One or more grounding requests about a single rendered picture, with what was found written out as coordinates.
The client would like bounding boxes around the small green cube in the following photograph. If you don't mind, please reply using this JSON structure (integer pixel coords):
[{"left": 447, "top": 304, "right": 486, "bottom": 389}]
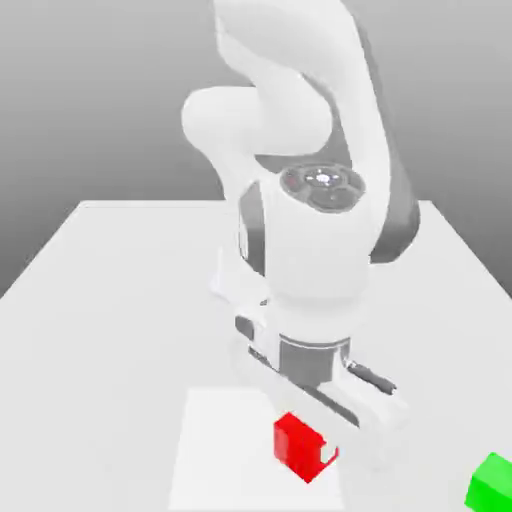
[{"left": 463, "top": 451, "right": 512, "bottom": 512}]

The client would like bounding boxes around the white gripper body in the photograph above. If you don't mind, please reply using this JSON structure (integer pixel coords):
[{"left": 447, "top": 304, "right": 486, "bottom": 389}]
[{"left": 234, "top": 343, "right": 410, "bottom": 470}]

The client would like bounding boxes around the small red cube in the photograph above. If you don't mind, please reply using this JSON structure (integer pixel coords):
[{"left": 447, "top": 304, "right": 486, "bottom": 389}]
[{"left": 273, "top": 411, "right": 341, "bottom": 485}]

